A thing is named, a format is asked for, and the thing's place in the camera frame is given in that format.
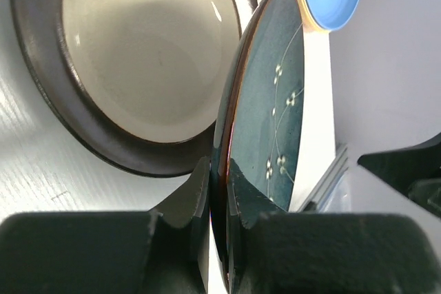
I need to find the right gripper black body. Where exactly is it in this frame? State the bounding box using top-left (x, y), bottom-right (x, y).
top-left (358, 134), bottom-right (440, 218)

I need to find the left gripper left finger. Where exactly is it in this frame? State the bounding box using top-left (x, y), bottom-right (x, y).
top-left (1, 157), bottom-right (209, 293)

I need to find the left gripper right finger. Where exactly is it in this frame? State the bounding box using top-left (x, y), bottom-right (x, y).
top-left (227, 162), bottom-right (438, 293)

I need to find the teal round glazed plate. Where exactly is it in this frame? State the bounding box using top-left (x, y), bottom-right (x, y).
top-left (209, 0), bottom-right (305, 293)

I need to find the brown rim cream plate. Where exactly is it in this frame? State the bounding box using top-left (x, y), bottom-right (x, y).
top-left (10, 0), bottom-right (257, 177)

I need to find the aluminium mounting rail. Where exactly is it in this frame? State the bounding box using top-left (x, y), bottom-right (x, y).
top-left (298, 144), bottom-right (351, 213)

